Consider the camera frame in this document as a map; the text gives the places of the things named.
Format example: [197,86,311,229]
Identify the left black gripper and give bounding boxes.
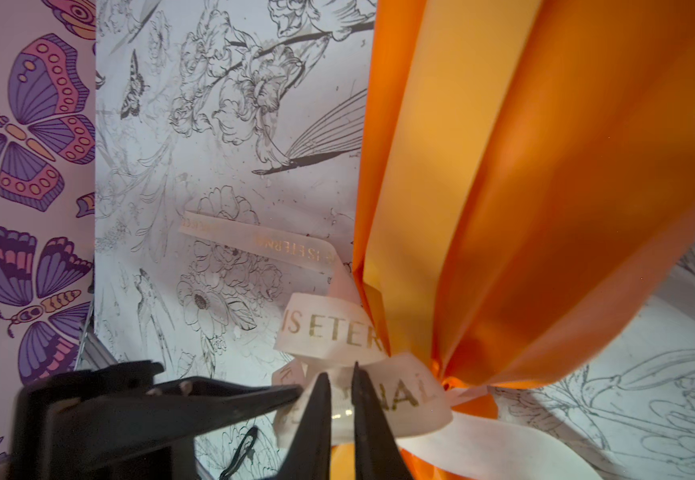
[7,361,302,479]

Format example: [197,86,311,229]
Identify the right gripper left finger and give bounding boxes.
[276,372,331,480]

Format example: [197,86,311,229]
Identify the white ribbon string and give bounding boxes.
[177,211,603,480]

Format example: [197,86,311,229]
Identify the orange wrapping paper sheet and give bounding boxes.
[328,0,695,480]

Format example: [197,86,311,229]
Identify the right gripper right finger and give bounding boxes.
[351,363,413,480]

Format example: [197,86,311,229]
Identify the yellow tape measure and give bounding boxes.
[219,426,259,480]

